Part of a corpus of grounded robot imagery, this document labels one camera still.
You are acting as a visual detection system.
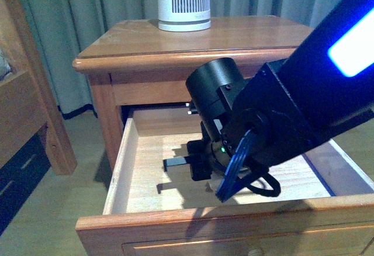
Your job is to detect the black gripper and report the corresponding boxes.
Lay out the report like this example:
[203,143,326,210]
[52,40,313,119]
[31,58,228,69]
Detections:
[163,122,231,181]

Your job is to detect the wooden drawer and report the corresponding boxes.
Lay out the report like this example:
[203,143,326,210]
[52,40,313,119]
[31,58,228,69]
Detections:
[76,108,373,255]

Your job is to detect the wooden nightstand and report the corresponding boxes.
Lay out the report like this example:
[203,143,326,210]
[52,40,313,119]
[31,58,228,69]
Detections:
[72,16,311,165]

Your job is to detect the white cylindrical air purifier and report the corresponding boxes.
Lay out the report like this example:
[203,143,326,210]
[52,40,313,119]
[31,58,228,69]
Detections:
[158,0,211,32]

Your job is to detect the grey curtain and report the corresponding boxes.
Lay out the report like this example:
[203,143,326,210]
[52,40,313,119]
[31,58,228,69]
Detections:
[20,0,339,119]

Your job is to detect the checkered bedding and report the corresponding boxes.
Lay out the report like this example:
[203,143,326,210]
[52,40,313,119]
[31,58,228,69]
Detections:
[0,51,11,80]

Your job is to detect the blue flat cable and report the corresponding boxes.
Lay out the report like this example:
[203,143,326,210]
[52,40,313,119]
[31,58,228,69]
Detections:
[215,130,257,203]

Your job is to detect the black cable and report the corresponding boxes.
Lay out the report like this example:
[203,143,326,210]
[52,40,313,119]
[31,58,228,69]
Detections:
[239,168,282,198]

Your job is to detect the wooden bed frame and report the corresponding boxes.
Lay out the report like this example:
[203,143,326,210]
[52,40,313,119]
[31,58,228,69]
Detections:
[1,0,77,175]

